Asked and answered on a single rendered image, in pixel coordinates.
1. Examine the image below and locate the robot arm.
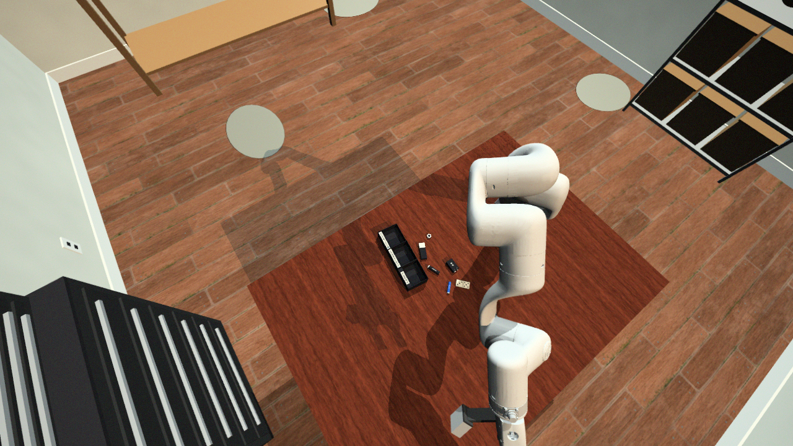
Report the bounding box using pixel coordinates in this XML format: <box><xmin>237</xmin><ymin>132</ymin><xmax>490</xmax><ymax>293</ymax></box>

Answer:
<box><xmin>450</xmin><ymin>143</ymin><xmax>569</xmax><ymax>438</ymax></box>

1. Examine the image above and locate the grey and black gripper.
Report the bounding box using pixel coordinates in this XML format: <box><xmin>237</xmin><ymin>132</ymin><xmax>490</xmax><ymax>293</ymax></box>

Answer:
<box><xmin>489</xmin><ymin>405</ymin><xmax>527</xmax><ymax>446</ymax></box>

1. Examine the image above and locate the dark grey rack of labelled bins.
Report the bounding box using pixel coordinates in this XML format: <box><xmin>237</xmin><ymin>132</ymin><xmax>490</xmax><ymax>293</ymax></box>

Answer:
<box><xmin>378</xmin><ymin>224</ymin><xmax>428</xmax><ymax>292</ymax></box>

